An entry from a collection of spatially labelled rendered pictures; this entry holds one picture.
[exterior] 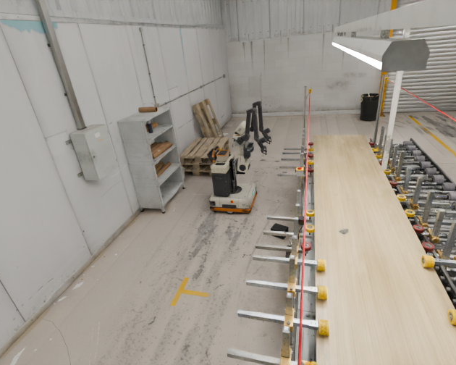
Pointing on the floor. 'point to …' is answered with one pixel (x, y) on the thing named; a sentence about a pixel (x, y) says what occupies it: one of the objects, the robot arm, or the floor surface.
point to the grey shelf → (137, 161)
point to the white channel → (404, 14)
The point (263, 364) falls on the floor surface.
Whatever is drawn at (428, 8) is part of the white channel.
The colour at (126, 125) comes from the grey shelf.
